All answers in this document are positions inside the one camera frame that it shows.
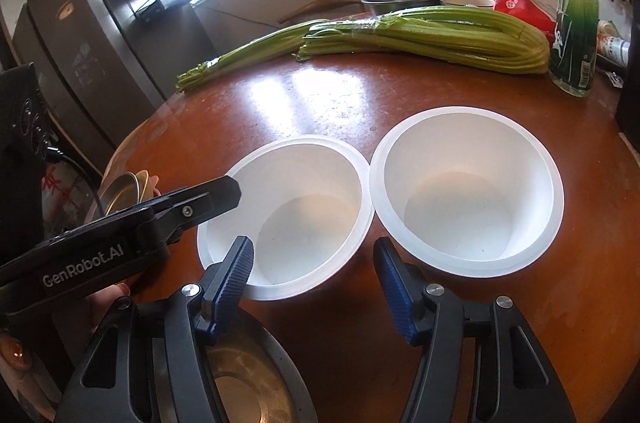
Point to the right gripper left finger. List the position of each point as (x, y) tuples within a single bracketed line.
[(143, 355)]

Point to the shallow metal pan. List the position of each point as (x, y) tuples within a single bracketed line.
[(255, 378)]

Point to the yellow plastic plate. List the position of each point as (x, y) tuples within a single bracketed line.
[(145, 191)]

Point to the dark refrigerator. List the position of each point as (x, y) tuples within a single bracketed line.
[(105, 66)]

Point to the long green celery bunch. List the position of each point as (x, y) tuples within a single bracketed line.
[(286, 41)]

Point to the green label plastic bottle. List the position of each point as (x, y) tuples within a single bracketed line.
[(573, 52)]

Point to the small white jar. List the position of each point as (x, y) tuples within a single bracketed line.
[(613, 49)]

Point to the red snack bag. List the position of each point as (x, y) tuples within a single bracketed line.
[(527, 11)]

